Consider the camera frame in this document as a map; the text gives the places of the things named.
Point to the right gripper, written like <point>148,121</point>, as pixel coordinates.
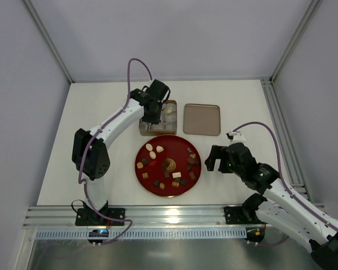
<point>219,157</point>

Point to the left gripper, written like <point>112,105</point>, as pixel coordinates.
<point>152,111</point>

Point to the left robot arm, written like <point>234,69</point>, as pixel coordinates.
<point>90,149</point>

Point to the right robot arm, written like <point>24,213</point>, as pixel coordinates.
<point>278,204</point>

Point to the large brown oval chocolate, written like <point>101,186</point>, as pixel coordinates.
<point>190,160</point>

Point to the brown striped chocolate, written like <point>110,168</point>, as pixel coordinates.
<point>192,176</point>

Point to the white oval chocolate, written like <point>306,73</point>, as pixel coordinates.
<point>149,147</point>

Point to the white hexagon chocolate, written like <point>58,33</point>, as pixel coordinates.
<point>159,148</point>

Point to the dark chocolate bottom right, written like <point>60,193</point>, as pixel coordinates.
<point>184,182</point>

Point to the white bar chocolate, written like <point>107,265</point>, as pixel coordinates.
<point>176,175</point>

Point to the caramel square bottom chocolate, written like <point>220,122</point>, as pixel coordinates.
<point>175,184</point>

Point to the dark chocolate bottom left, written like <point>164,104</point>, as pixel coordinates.
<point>156,183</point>

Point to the gold tin box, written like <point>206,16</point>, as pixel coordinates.
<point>167,125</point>

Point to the gold tin lid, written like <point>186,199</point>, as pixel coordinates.
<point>202,119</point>

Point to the red round tray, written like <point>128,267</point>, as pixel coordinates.
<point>172,159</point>

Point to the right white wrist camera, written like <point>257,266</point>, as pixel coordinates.
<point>235,137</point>

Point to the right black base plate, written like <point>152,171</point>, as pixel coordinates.
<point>235,215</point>

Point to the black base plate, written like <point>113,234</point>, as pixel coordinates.
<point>88,217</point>
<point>235,215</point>

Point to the slotted cable duct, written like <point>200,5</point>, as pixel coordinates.
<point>136,233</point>

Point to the right aluminium frame rail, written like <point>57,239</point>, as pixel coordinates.
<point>294,171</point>

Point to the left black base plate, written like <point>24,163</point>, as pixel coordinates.
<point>88,217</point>

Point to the aluminium front rail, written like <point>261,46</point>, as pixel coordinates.
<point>141,215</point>

